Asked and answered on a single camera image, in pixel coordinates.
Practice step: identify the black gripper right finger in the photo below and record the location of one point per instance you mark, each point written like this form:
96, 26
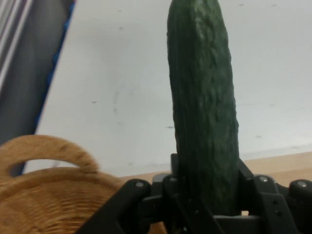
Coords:
273, 202

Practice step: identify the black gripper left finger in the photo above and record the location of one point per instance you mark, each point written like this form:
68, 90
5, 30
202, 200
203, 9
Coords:
156, 204

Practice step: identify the dark green cucumber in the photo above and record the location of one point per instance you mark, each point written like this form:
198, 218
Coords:
204, 102

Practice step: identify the woven wicker basket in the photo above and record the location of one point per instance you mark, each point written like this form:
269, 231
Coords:
48, 195

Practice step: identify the silver metal rail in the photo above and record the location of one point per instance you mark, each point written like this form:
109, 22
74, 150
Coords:
11, 31

